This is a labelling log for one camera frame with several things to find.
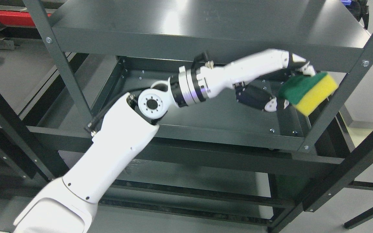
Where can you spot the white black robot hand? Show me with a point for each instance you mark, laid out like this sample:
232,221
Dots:
249,68

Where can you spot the green yellow sponge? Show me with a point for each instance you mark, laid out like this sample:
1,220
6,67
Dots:
306,93

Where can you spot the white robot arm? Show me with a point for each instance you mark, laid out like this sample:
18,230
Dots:
69,204

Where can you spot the grey metal shelving unit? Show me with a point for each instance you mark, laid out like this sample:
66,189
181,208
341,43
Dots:
220,164

